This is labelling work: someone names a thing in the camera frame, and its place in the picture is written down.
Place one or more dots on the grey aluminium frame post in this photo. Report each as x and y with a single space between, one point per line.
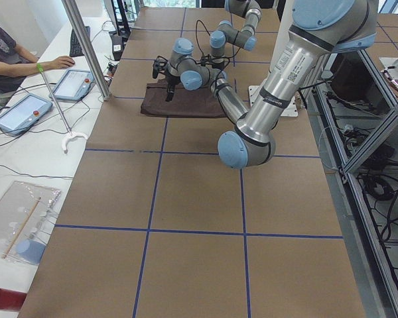
77 23

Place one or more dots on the person in grey shirt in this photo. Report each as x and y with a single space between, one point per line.
17 63

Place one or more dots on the metal reach stick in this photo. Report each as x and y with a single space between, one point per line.
70 135

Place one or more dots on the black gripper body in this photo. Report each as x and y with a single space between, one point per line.
219 63
171 79

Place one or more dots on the black keyboard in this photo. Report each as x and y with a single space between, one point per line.
75 46

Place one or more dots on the red cylinder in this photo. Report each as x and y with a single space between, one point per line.
11 300

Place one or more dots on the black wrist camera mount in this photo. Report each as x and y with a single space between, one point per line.
159 66

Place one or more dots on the teach pendant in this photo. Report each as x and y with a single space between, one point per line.
24 114
74 85

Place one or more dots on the dark brown t-shirt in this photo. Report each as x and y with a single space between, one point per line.
198 103

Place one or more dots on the blue plastic cup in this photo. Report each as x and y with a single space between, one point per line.
31 250

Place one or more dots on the teach pendant far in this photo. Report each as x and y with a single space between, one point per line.
74 85

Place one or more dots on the aluminium frame cabinet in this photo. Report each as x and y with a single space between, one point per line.
352 102

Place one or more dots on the black box with label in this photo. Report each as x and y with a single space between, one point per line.
117 46

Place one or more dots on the clear plastic bag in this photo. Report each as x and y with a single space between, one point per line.
26 212

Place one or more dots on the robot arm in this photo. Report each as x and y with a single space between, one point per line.
227 34
318 28

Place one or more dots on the teach pendant near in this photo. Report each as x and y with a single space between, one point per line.
24 114

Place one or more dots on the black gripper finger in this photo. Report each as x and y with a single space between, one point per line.
170 93

